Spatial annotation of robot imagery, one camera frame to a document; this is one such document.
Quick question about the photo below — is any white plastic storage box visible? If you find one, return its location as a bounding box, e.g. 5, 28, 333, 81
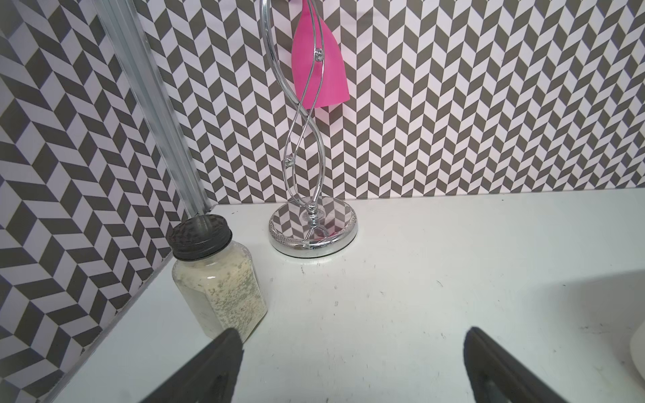
629, 322, 645, 379

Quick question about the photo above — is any chrome wire jewelry stand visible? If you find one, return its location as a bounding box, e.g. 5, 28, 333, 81
260, 1, 359, 259

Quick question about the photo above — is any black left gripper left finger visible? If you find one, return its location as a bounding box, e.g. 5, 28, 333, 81
143, 328, 244, 403

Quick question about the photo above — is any aluminium corner post left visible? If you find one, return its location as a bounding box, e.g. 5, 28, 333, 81
95, 1, 212, 216

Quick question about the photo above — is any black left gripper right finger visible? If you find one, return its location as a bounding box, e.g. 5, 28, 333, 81
463, 327, 565, 403

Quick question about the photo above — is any glass spice jar black lid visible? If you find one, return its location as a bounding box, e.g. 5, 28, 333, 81
166, 214, 267, 342

